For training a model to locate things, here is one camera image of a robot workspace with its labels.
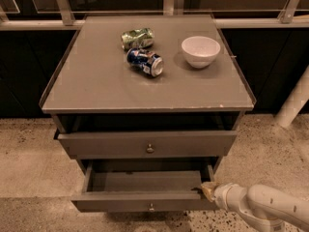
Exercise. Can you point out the white diagonal pole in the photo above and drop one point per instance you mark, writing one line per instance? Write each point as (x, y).
(295, 101)

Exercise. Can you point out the foam gripper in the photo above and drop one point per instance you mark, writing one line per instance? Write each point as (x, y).
(222, 193)

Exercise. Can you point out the grey drawer cabinet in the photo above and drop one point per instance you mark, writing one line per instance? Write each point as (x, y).
(97, 91)

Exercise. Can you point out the grey drawer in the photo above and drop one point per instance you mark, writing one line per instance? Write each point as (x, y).
(145, 185)
(147, 144)

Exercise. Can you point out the metal railing frame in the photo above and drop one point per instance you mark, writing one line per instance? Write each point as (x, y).
(228, 14)

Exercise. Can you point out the grey top drawer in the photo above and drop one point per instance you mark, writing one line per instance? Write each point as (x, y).
(147, 144)

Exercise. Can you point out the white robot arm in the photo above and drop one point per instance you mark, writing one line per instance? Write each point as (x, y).
(264, 208)

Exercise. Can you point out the white ceramic bowl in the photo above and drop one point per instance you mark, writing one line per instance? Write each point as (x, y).
(200, 51)

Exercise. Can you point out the crushed blue soda can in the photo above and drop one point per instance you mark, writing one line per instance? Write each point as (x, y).
(146, 61)

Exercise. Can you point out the crushed green soda can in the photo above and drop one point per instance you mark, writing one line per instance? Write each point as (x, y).
(138, 38)

